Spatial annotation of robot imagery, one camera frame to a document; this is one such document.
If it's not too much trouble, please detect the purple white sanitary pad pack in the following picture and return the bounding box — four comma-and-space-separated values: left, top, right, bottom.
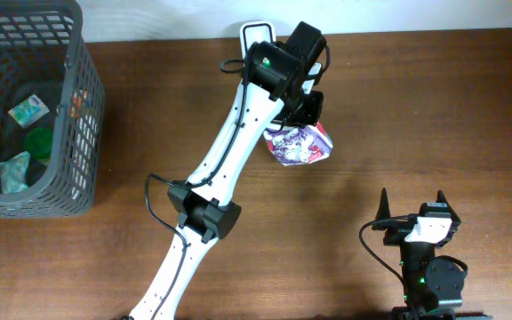
263, 123, 333, 166

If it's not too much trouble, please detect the green lid jar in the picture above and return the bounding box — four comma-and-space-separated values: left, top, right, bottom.
24, 127, 53, 166

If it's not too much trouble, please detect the small teal tissue packet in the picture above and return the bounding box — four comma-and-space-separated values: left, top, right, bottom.
8, 94, 50, 129

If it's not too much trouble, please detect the teal wet wipes pack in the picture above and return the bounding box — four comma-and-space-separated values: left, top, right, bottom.
0, 151, 30, 194

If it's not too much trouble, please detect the orange small box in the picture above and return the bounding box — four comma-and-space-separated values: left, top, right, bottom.
70, 89, 88, 120

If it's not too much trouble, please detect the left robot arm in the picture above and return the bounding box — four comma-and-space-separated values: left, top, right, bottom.
128, 21, 332, 320

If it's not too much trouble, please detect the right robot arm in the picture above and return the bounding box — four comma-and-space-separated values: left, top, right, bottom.
358, 189, 490, 320

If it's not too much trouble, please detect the white barcode scanner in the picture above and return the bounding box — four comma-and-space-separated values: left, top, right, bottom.
239, 21, 331, 94

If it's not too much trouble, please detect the grey plastic mesh basket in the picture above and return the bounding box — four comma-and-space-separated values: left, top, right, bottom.
0, 1, 106, 219

